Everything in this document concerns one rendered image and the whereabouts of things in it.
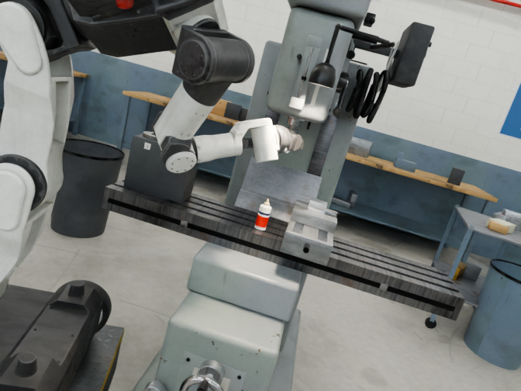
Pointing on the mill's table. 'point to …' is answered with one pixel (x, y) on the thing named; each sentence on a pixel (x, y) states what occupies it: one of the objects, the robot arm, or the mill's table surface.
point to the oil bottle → (263, 216)
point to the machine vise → (293, 232)
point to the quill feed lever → (340, 92)
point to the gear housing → (346, 8)
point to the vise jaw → (314, 219)
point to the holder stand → (156, 171)
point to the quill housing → (277, 97)
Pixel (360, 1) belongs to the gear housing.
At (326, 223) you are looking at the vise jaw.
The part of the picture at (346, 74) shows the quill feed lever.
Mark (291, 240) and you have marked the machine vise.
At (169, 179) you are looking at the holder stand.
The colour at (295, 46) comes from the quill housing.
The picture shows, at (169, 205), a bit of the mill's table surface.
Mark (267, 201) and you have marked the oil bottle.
